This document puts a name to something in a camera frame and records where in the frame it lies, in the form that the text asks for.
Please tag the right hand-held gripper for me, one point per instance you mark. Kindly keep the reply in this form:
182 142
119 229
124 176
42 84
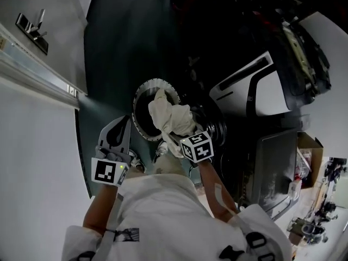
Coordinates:
199 149

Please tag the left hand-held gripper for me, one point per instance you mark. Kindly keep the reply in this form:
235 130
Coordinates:
104 173

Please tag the white clothes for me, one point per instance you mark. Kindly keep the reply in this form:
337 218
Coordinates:
174 115

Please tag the round white basket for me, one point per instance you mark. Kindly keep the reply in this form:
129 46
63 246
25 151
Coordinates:
141 110

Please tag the dark grey washing machine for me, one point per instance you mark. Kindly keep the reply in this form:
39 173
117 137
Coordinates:
274 167

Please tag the person's right forearm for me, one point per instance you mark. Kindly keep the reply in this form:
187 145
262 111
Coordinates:
209 183

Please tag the person's left forearm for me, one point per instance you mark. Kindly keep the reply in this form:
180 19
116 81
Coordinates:
99 208

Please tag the person's left hand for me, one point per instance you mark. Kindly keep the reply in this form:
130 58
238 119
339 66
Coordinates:
110 155

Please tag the person's left white shoe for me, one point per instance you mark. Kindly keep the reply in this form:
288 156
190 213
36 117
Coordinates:
136 162

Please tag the person's white shoe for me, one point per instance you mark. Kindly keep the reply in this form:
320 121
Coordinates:
136 162
160 151

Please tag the beige trousers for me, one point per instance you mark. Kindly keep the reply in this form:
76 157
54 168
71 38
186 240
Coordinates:
170 166

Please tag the person's right white shoe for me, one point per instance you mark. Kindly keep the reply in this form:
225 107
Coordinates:
160 151

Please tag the white t-shirt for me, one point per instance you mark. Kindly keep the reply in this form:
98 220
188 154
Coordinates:
168 216

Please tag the white and black appliance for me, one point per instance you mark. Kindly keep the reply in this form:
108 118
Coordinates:
267 91

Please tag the cardboard box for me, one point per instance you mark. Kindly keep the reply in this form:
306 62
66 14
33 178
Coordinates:
312 156

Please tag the metal door threshold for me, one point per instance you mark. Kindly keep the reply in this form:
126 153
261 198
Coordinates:
35 75

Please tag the grey door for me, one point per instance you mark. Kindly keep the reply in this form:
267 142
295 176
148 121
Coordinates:
54 15

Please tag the dark equipment frame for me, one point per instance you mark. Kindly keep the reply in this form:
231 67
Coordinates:
301 50

